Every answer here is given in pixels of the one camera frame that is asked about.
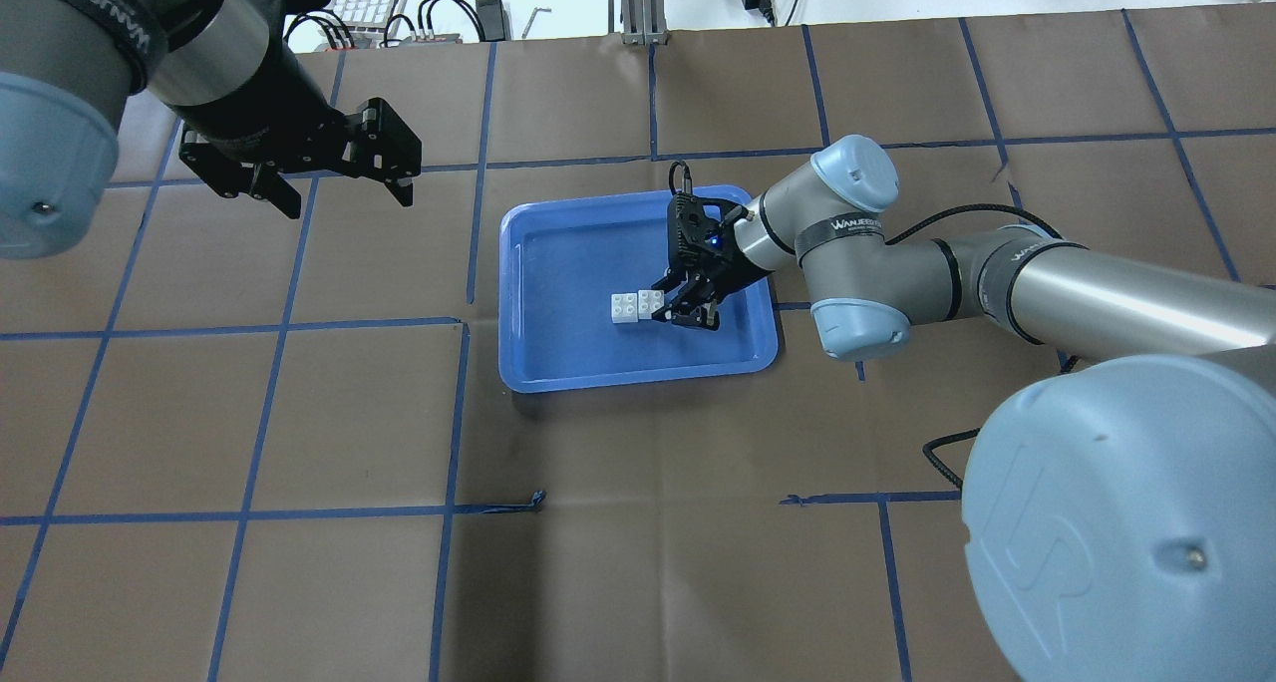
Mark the white toy block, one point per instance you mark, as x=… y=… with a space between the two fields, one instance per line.
x=624 y=308
x=647 y=302

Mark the aluminium frame post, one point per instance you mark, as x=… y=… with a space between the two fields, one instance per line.
x=639 y=22

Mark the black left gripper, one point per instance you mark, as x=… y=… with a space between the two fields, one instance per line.
x=261 y=104

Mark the blue plastic tray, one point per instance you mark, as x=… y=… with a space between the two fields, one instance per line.
x=559 y=264

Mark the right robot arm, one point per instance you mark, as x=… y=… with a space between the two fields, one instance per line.
x=1118 y=512

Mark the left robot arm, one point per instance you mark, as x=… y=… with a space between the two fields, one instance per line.
x=67 y=71

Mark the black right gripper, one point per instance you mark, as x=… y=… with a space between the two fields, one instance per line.
x=725 y=271

